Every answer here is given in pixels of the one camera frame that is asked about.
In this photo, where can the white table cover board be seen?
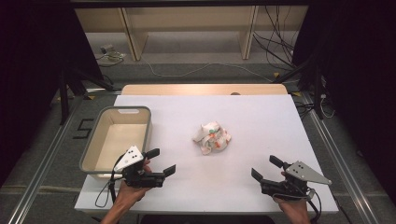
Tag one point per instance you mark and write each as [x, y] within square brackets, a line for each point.
[249, 124]

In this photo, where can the grey power adapter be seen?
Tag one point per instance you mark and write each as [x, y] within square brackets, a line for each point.
[106, 48]

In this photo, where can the aluminium floor rail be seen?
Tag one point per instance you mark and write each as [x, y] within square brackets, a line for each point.
[342, 161]
[40, 171]

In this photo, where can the person's left hand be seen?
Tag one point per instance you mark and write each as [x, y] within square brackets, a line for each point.
[130, 196]

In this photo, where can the light wooden shelf unit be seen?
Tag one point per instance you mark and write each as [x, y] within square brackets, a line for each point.
[137, 37]

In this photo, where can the person's right hand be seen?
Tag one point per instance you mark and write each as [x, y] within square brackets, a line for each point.
[295, 207]

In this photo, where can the beige plastic basket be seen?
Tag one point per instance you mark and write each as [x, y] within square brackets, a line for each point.
[93, 146]

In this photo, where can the white printed cloth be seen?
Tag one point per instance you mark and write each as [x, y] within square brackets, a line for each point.
[211, 138]

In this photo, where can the black metal stand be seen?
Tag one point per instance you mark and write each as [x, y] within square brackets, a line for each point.
[316, 87]
[67, 93]

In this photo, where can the light wooden table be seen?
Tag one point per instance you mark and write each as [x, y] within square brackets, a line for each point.
[186, 89]

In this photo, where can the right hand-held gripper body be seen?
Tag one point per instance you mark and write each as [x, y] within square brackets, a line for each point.
[299, 179]

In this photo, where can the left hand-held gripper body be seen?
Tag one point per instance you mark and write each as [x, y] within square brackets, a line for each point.
[130, 158]

